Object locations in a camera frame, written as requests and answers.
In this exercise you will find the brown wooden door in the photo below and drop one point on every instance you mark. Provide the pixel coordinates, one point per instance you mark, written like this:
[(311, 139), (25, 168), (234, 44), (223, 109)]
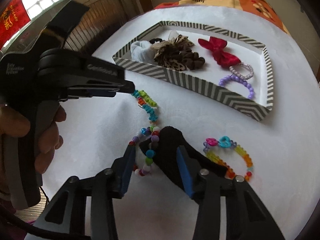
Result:
[(105, 15)]

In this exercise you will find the red satin hair bow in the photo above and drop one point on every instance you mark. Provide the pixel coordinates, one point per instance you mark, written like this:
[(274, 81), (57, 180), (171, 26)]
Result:
[(220, 52)]

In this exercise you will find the red wall banner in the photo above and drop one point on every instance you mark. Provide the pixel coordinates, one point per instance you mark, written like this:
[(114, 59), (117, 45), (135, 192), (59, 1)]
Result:
[(12, 17)]

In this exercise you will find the black cloth hair band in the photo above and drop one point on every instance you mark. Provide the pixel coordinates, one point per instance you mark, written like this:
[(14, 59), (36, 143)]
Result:
[(170, 142)]

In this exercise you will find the person's left hand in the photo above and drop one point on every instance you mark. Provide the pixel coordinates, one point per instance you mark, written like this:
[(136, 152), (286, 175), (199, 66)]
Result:
[(50, 140)]

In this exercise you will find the white scrunchie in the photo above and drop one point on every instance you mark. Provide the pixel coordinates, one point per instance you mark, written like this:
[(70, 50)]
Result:
[(142, 51)]

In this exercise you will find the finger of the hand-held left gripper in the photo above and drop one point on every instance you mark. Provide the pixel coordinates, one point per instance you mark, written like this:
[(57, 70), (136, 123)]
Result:
[(97, 92), (110, 77)]

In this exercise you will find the striped green white box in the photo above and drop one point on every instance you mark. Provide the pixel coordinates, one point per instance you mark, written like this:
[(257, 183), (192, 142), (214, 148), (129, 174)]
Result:
[(190, 80)]

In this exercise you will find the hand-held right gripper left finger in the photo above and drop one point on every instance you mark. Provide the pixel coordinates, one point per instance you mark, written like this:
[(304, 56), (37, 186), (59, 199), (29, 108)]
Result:
[(127, 170)]

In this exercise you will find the orange red printed blanket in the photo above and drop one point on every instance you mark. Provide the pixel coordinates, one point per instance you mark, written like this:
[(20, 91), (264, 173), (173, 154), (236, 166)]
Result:
[(237, 0)]

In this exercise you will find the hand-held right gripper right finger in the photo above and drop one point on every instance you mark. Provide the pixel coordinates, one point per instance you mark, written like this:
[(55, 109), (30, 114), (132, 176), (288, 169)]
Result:
[(185, 172)]

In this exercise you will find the leopard print hair bow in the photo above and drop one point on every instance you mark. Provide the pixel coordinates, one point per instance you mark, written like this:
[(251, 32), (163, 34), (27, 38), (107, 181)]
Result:
[(172, 55)]

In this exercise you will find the brown scrunchie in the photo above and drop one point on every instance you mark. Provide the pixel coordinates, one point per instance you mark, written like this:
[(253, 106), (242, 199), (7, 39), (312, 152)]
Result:
[(193, 61)]

